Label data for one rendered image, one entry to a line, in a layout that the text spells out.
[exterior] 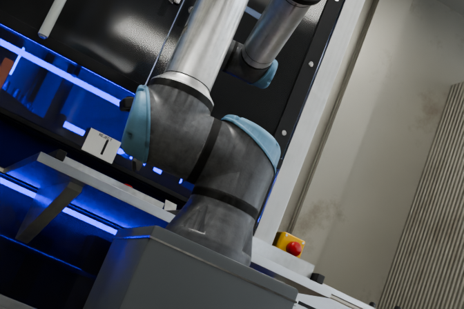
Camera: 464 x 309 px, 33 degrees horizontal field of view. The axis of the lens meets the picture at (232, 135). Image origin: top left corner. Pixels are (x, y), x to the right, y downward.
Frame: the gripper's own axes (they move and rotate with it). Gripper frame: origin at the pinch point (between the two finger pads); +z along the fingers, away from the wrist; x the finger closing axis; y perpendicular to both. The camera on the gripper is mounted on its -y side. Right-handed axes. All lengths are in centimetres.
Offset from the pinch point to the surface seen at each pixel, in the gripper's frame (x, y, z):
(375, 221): 389, 310, -126
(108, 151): 19.1, -2.7, -3.8
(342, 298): 32, 83, 2
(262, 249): -18.4, 28.6, 8.3
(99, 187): -20.7, -9.8, 11.5
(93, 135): 19.1, -7.8, -5.7
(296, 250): 16, 54, -1
